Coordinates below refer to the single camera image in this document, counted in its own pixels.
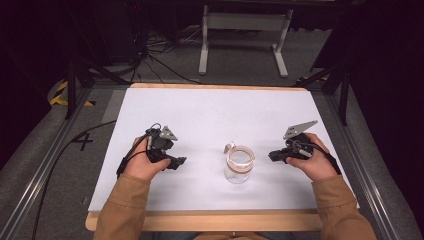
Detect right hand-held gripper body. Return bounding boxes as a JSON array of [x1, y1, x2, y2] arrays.
[[279, 120, 319, 160]]

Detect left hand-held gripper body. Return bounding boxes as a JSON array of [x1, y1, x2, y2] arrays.
[[145, 123, 179, 164]]

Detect clear glass jar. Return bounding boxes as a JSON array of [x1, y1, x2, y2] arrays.
[[223, 142, 256, 185]]

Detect person's left hand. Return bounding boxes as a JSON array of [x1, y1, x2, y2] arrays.
[[124, 135, 172, 183]]

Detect person's right hand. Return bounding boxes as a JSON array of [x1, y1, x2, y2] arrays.
[[285, 132, 338, 183]]

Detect white table mat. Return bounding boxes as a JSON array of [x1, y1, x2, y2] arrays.
[[87, 87, 360, 213]]

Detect yellow black hazard tape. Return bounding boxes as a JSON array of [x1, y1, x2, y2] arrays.
[[49, 81, 96, 108]]

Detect white metal stand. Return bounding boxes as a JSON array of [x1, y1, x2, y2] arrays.
[[198, 4, 294, 79]]

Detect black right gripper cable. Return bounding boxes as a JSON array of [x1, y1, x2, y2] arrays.
[[285, 138, 343, 176]]

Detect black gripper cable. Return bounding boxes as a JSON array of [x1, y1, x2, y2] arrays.
[[285, 138, 343, 176], [30, 120, 156, 240]]

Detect black floor cables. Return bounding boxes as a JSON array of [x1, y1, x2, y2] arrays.
[[131, 28, 204, 85]]

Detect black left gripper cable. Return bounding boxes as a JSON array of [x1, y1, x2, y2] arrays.
[[30, 120, 156, 240]]

